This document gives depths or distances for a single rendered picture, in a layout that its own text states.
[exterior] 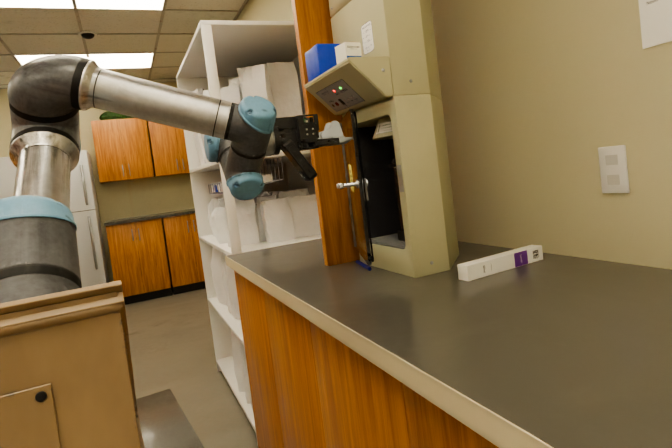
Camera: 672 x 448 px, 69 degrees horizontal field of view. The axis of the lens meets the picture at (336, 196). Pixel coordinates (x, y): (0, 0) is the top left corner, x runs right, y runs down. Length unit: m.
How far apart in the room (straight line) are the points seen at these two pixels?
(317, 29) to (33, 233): 1.16
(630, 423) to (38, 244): 0.69
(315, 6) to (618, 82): 0.90
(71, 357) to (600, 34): 1.25
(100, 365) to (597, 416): 0.52
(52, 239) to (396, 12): 0.96
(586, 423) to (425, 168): 0.81
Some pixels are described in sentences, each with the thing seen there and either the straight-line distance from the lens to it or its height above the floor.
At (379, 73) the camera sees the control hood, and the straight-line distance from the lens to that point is 1.25.
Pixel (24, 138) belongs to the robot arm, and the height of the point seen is 1.37.
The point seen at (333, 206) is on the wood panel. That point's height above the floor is 1.13.
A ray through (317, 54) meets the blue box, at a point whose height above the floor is 1.57.
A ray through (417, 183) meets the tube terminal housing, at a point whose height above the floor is 1.18.
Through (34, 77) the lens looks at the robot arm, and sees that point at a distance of 1.03.
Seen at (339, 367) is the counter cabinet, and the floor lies 0.81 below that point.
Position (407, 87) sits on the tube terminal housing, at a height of 1.43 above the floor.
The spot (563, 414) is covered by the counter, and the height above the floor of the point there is 0.94.
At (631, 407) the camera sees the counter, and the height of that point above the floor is 0.94.
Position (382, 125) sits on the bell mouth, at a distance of 1.37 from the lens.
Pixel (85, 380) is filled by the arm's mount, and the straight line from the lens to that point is 0.55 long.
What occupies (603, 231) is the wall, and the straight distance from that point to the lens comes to 1.40.
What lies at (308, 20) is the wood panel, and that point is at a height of 1.72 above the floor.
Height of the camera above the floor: 1.24
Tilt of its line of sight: 3 degrees down
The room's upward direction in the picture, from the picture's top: 7 degrees counter-clockwise
